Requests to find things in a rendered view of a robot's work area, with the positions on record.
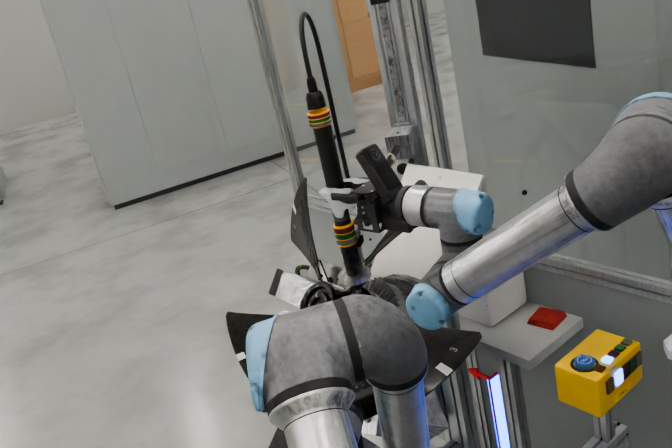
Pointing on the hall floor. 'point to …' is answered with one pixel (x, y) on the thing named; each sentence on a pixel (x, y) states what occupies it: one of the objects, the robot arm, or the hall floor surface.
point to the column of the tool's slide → (398, 67)
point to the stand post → (458, 402)
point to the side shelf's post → (515, 404)
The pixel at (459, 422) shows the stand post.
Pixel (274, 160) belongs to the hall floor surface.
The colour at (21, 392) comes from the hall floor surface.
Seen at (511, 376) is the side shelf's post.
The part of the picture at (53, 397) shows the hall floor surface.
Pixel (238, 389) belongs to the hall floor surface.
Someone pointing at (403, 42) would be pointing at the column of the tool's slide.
